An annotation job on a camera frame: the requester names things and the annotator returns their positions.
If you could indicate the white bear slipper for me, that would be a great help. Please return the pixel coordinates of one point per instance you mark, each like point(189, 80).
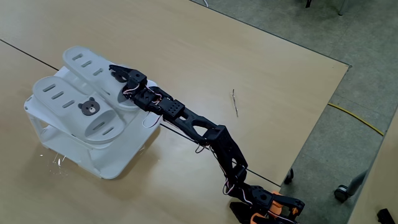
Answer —
point(88, 74)
point(70, 93)

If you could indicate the white plastic box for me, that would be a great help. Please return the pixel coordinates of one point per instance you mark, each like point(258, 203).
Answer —
point(124, 155)

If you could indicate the black chair leg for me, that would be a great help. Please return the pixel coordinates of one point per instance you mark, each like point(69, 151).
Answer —
point(308, 3)

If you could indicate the metal chair leg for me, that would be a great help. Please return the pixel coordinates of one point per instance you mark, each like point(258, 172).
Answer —
point(342, 7)

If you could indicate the black caster wheel grey rim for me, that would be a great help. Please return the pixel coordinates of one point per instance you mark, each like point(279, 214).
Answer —
point(341, 193)

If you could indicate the grey table leg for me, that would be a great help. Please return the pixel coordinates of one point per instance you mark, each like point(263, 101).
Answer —
point(357, 183)

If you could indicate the black object on floor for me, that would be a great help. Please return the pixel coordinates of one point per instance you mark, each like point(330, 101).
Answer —
point(385, 216)

